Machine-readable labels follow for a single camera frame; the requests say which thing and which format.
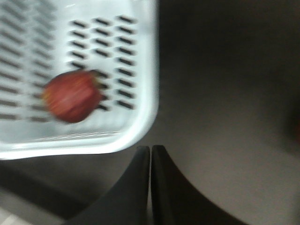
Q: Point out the light blue plastic basket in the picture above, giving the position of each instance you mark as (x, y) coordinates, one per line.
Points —
(41, 39)

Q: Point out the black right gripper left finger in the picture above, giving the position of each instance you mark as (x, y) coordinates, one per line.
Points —
(126, 202)

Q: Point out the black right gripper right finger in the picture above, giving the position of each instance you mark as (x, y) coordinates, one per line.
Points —
(175, 201)

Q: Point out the red yellow apple front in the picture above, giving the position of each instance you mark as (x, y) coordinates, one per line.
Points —
(72, 96)

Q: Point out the black wooden produce display stand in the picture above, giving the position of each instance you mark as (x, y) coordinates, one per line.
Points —
(228, 106)

